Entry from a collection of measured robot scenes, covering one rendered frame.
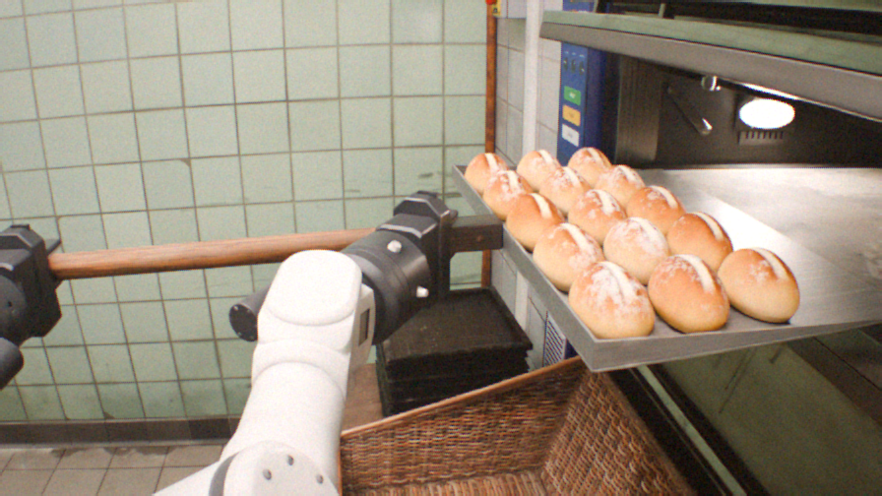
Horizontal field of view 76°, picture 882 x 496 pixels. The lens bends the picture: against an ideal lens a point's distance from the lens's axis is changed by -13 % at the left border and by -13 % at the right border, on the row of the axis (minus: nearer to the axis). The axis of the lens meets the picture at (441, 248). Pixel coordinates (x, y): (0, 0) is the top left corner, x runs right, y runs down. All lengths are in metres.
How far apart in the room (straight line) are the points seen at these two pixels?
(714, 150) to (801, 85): 0.74
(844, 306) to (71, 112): 1.94
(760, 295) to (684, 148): 0.61
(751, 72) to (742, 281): 0.20
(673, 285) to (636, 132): 0.59
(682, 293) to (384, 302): 0.25
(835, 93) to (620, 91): 0.68
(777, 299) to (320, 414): 0.40
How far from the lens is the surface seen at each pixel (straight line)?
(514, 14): 1.60
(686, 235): 0.69
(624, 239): 0.66
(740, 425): 0.83
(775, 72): 0.51
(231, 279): 2.10
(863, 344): 0.66
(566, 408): 1.23
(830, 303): 0.69
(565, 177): 0.83
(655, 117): 1.14
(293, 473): 0.30
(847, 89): 0.45
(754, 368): 0.83
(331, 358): 0.44
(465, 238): 0.71
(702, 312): 0.56
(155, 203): 2.06
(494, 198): 0.81
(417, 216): 0.65
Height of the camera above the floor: 1.44
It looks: 21 degrees down
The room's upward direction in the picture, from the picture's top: straight up
